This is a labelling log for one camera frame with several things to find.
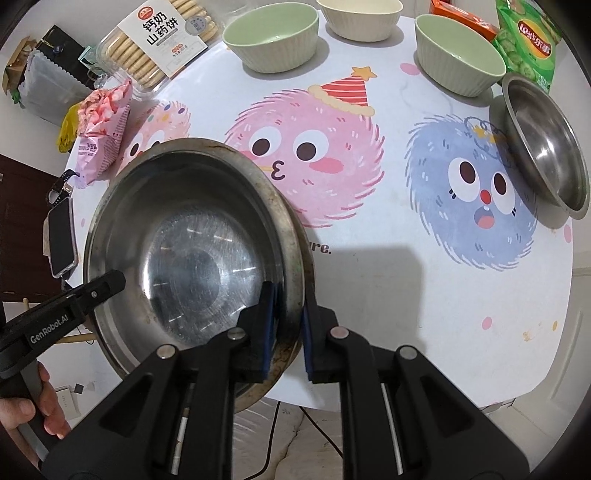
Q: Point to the black smartphone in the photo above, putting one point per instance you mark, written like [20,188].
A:
[62,240]

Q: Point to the cardboard box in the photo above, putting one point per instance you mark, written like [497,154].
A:
[16,69]

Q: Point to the printed monster tablecloth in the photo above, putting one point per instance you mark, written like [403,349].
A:
[392,277]

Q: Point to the clear biscuit pack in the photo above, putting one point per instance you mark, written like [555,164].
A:
[157,44]

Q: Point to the person's left hand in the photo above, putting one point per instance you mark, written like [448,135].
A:
[14,415]

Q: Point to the cream ribbed bowl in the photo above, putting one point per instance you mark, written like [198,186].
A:
[360,18]

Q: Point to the green chips bag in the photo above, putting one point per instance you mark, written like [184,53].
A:
[531,46]

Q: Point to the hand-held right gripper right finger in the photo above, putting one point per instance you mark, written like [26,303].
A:
[308,344]

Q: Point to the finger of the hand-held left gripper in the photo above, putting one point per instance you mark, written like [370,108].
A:
[104,284]

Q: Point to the large stainless steel bowl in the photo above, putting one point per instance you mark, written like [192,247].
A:
[184,221]

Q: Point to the green ribbed bowl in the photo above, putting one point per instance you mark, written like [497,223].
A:
[268,34]
[455,50]

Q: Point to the yellow plastic bag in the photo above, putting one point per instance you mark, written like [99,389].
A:
[68,129]

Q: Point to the dark brown cabinet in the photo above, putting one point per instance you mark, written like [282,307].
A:
[23,207]

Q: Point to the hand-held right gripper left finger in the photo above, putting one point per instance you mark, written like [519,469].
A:
[270,323]

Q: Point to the pink snack bag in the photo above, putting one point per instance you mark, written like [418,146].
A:
[99,134]

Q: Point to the small white box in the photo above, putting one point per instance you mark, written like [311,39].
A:
[67,402]

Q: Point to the small stainless steel bowl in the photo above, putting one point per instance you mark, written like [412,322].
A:
[545,143]

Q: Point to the orange cookie box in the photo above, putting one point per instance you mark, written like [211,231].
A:
[461,16]

